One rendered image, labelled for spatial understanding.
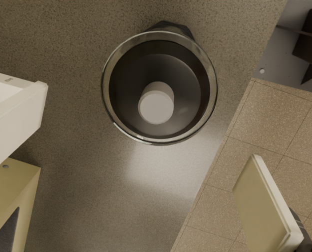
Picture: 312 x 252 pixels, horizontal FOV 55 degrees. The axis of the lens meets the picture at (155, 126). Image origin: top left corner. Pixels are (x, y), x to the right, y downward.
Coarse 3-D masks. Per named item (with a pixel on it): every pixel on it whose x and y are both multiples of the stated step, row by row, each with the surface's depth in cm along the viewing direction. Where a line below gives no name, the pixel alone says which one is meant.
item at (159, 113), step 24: (144, 48) 25; (168, 48) 25; (120, 72) 26; (144, 72) 25; (168, 72) 25; (192, 72) 25; (120, 96) 26; (144, 96) 23; (168, 96) 23; (192, 96) 26; (120, 120) 29; (144, 120) 27; (168, 120) 27; (192, 120) 27
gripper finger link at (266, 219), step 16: (256, 160) 18; (240, 176) 19; (256, 176) 17; (240, 192) 18; (256, 192) 16; (272, 192) 15; (240, 208) 18; (256, 208) 16; (272, 208) 14; (288, 208) 14; (256, 224) 15; (272, 224) 14; (288, 224) 13; (256, 240) 15; (272, 240) 13; (288, 240) 12
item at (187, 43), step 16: (144, 32) 26; (160, 32) 26; (128, 48) 26; (192, 48) 26; (112, 64) 27; (208, 64) 26; (112, 112) 29; (208, 112) 28; (128, 128) 29; (192, 128) 29; (160, 144) 30
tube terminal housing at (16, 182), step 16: (16, 160) 58; (0, 176) 52; (16, 176) 54; (32, 176) 55; (0, 192) 49; (16, 192) 50; (32, 192) 58; (0, 208) 46; (0, 224) 46; (16, 240) 58
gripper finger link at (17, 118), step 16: (16, 96) 15; (32, 96) 16; (0, 112) 13; (16, 112) 14; (32, 112) 17; (0, 128) 13; (16, 128) 15; (32, 128) 18; (0, 144) 14; (16, 144) 16; (0, 160) 14
